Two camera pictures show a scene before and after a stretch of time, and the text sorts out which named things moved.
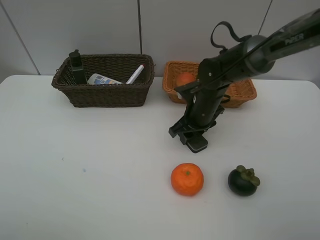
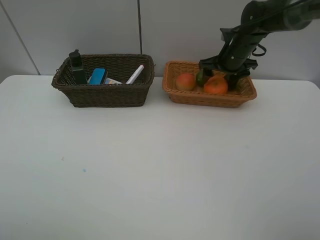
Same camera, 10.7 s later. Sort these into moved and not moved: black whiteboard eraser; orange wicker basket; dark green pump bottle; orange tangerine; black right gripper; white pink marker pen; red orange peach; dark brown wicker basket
Moved: black whiteboard eraser; orange tangerine; black right gripper
Not moved: dark brown wicker basket; red orange peach; dark green pump bottle; orange wicker basket; white pink marker pen
